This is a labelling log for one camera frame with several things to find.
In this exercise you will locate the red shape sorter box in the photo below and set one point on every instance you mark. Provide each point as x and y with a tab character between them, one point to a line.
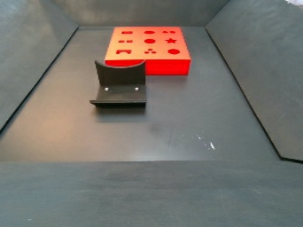
157	45

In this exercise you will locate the black curved holder bracket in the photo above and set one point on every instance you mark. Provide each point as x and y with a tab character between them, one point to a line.
122	85

